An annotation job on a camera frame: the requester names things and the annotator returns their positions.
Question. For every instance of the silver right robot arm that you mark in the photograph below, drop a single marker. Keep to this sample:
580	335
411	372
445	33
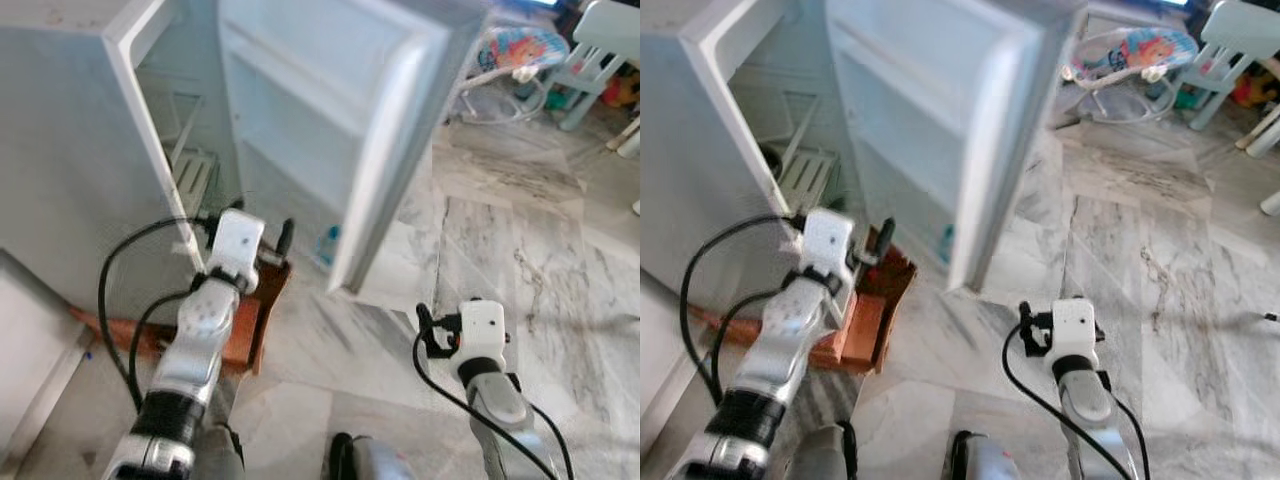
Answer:
1085	400
495	400

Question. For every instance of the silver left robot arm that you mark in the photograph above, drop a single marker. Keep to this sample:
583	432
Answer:
785	330
195	340

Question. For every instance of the orange wooden fridge stand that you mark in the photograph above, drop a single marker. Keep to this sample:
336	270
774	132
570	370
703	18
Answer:
865	335
245	330

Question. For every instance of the white ribbed fridge panel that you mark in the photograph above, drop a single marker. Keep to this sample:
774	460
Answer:
195	180
808	178

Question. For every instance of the white fridge door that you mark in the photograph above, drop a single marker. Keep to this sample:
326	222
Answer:
330	100
940	100

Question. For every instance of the white fridge cabinet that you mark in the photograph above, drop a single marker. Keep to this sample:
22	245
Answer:
60	150
690	150

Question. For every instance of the clear water bottle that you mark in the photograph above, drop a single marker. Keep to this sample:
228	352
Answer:
329	248
946	245

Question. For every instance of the grey right robot leg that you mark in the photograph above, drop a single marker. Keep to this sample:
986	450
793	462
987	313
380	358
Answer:
990	462
375	462

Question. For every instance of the grey robot leg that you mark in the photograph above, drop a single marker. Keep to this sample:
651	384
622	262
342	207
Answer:
990	462
375	462
222	455
825	455

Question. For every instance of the grey left robot leg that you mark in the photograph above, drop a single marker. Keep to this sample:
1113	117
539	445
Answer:
222	455
825	455

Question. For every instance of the white plastic furniture leg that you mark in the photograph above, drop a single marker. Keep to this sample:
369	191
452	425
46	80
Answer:
630	140
1265	135

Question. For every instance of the colourful baby bouncer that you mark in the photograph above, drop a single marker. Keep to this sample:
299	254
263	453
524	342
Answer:
520	48
1150	48

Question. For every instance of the red yellow toy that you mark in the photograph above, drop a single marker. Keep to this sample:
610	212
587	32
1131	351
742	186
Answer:
1255	90
622	90

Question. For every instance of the pale green plastic chair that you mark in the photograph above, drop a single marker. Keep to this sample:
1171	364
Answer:
610	25
1235	25

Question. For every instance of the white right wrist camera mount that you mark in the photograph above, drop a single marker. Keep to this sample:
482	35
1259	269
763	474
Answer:
1075	325
483	325

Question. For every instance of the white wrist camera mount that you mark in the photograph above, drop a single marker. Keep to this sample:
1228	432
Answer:
237	240
483	325
828	240
1075	325

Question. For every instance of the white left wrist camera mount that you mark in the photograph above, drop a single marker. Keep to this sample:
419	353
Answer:
828	240
237	240

